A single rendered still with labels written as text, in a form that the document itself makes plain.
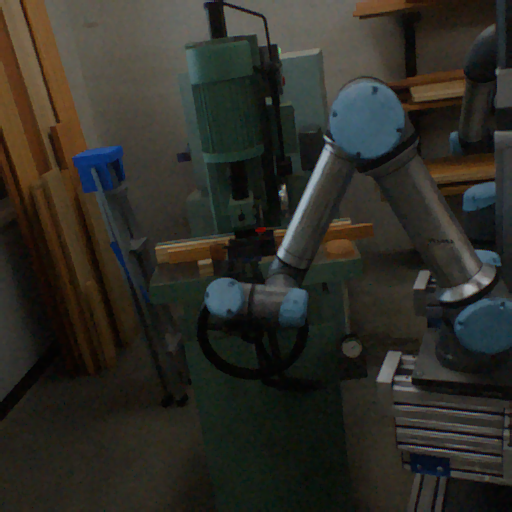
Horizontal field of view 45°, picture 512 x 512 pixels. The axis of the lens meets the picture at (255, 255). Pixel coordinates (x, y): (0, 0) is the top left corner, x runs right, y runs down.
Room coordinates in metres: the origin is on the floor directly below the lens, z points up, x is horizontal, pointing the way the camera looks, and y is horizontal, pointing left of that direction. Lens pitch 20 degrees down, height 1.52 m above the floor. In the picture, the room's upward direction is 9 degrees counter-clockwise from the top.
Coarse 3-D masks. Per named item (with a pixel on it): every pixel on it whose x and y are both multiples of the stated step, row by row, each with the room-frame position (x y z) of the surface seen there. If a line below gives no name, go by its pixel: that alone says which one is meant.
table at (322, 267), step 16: (352, 240) 1.74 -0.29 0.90; (320, 256) 1.65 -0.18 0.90; (160, 272) 1.72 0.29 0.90; (176, 272) 1.70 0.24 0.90; (192, 272) 1.68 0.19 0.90; (320, 272) 1.60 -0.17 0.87; (336, 272) 1.60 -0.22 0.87; (352, 272) 1.60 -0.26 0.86; (160, 288) 1.63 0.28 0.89; (176, 288) 1.62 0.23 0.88; (192, 288) 1.62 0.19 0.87
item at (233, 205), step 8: (248, 192) 1.84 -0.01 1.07; (232, 200) 1.77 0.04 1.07; (240, 200) 1.76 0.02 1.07; (248, 200) 1.75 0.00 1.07; (232, 208) 1.73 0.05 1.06; (240, 208) 1.73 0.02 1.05; (248, 208) 1.73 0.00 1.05; (232, 216) 1.73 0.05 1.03; (248, 216) 1.73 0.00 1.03; (256, 216) 1.74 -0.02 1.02; (232, 224) 1.73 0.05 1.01; (240, 224) 1.73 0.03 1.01; (248, 224) 1.73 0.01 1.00
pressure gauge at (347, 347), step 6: (348, 336) 1.55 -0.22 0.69; (354, 336) 1.55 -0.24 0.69; (342, 342) 1.54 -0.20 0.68; (348, 342) 1.54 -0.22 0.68; (354, 342) 1.54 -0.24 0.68; (360, 342) 1.53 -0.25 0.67; (342, 348) 1.54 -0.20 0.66; (348, 348) 1.54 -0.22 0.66; (354, 348) 1.54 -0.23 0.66; (360, 348) 1.53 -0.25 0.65; (348, 354) 1.54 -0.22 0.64; (354, 354) 1.54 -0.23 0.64
